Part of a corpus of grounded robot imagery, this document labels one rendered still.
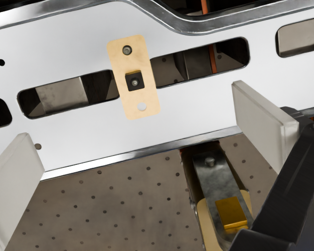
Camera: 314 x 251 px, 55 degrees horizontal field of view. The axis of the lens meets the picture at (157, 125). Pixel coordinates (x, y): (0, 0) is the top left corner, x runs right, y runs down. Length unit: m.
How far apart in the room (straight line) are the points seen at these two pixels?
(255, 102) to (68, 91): 0.22
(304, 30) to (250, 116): 0.21
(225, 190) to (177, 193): 0.43
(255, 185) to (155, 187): 0.24
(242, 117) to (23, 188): 0.13
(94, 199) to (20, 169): 0.58
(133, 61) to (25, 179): 0.17
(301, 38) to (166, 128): 0.17
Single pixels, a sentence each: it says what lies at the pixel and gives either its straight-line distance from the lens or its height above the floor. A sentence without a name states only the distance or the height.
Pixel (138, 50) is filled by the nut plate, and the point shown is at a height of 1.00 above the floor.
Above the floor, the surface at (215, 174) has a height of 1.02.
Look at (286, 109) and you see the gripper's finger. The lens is 0.16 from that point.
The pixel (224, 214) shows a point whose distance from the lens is 0.30.
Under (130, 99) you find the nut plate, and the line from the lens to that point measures 0.32.
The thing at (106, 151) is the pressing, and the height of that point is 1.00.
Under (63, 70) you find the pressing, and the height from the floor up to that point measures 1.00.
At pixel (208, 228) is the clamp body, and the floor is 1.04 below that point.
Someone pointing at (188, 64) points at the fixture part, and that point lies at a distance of 0.45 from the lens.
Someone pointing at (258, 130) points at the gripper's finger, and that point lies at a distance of 0.16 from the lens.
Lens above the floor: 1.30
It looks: 67 degrees down
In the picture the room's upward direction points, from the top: 169 degrees clockwise
